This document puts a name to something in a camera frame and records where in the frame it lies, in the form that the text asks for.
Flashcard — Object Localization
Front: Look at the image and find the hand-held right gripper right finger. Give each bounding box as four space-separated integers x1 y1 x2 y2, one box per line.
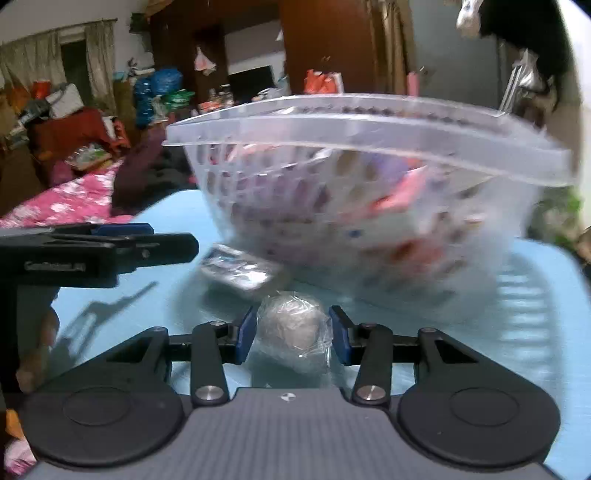
328 305 483 406

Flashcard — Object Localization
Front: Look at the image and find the red cloth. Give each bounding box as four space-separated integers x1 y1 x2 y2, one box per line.
28 108 133 186

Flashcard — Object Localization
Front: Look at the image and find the maroon cloth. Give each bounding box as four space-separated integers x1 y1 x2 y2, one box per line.
111 131 195 219

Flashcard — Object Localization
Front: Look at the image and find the green bag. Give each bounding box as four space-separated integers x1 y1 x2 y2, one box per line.
530 188 585 251

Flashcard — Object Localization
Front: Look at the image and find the grey door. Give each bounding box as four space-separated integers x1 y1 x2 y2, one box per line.
411 0 505 108

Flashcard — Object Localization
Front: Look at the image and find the white plastic basket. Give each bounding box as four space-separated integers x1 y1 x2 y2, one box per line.
161 93 576 324

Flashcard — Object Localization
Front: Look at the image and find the orange white plastic bag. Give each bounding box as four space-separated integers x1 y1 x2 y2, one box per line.
304 68 345 96

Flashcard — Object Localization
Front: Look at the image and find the blue plastic bag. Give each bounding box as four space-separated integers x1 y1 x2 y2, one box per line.
134 68 184 131

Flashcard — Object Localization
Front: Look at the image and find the silver blister pack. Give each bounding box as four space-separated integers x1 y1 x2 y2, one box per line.
199 244 286 292

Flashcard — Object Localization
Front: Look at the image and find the foil ball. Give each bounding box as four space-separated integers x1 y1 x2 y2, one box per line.
249 290 334 388

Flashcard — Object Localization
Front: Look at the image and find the black television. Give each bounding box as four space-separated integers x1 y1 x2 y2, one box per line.
228 65 276 101

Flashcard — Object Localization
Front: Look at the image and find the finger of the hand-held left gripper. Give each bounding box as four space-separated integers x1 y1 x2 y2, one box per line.
44 223 155 244
108 232 200 278

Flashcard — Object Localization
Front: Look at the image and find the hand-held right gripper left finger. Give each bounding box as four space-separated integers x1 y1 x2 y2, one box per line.
106 306 257 408

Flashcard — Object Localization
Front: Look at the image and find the pink packet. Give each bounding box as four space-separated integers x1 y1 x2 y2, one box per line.
369 165 431 214

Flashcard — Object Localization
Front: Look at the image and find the black garment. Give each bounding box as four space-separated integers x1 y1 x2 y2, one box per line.
478 0 572 112

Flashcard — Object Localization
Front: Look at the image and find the person's left hand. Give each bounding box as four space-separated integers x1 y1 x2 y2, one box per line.
15 305 62 394

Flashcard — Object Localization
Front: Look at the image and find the pink hanging plastic bag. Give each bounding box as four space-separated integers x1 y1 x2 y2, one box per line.
194 46 216 73

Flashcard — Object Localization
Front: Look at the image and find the metal crutch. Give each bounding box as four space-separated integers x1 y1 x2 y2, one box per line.
498 50 537 112

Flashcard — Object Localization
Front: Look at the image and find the white printed garment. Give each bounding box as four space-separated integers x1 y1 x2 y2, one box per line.
456 0 484 38

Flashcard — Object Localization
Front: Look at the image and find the brown wooden wardrobe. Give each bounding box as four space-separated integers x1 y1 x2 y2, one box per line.
148 0 413 108

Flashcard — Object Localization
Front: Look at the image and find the pink floral bedsheet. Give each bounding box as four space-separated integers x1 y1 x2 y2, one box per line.
0 161 136 230

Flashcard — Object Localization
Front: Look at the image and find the patterned curtain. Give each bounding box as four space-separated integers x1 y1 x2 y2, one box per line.
0 21 117 112

